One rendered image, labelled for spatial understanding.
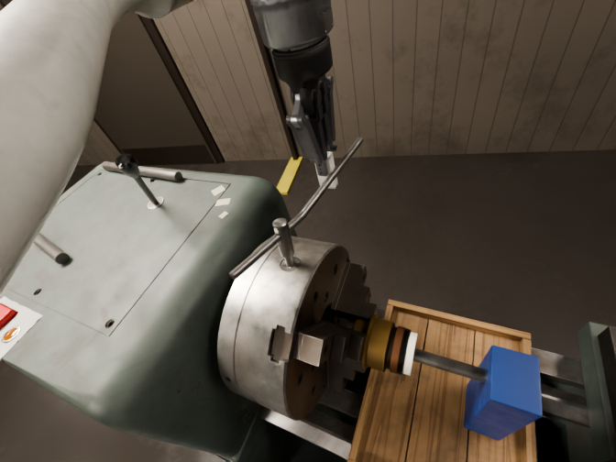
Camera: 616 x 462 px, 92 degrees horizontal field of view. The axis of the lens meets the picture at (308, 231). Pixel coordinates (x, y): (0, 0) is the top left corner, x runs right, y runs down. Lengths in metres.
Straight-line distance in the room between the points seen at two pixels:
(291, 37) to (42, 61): 0.25
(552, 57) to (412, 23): 0.86
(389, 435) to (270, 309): 0.39
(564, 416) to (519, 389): 0.30
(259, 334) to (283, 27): 0.39
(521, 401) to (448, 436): 0.24
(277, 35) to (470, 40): 2.06
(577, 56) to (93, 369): 2.63
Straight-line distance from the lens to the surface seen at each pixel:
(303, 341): 0.46
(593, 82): 2.70
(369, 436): 0.73
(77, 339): 0.59
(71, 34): 0.26
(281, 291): 0.45
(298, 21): 0.39
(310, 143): 0.44
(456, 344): 0.79
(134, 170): 0.58
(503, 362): 0.55
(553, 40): 2.50
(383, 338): 0.52
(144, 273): 0.58
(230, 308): 0.49
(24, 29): 0.24
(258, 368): 0.48
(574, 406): 0.84
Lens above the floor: 1.61
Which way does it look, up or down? 46 degrees down
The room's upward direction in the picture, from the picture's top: 18 degrees counter-clockwise
